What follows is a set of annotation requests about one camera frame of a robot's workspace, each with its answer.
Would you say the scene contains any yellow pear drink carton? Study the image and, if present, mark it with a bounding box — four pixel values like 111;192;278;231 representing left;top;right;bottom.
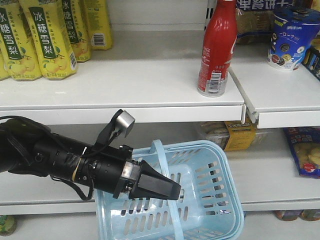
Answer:
19;0;78;80
0;0;43;81

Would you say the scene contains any yellow pear drink carton left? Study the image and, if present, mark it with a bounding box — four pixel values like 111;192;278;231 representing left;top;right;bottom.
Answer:
0;0;43;81

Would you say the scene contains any red coke bottle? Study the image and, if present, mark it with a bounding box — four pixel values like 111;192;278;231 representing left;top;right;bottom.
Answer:
197;0;237;97

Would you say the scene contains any breakfast biscuit package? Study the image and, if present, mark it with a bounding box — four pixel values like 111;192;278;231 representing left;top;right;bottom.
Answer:
235;0;296;45

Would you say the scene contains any blue snack bag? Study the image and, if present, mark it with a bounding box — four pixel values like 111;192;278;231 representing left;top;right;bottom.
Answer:
283;126;320;179

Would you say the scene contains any yellow labelled biscuit pack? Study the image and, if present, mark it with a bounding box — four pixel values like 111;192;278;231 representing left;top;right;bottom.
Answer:
195;121;257;151

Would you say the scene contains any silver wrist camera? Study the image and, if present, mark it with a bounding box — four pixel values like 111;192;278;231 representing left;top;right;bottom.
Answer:
115;109;136;138

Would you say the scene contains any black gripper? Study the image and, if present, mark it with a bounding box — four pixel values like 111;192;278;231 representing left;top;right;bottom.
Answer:
79;145;181;200

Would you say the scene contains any light blue plastic basket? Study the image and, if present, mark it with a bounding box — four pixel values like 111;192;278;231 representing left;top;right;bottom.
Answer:
94;140;244;240

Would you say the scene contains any blue cookie cup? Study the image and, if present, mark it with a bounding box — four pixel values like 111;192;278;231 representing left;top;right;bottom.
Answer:
267;6;320;72

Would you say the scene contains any white store shelving unit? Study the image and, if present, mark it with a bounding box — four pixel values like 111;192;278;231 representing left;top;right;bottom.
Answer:
0;30;320;211

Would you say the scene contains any yellow pear drink carton front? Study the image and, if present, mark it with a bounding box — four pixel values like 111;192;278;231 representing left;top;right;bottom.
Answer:
19;0;78;80

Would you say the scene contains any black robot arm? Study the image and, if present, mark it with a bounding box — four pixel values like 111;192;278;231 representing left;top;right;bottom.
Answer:
0;113;181;201

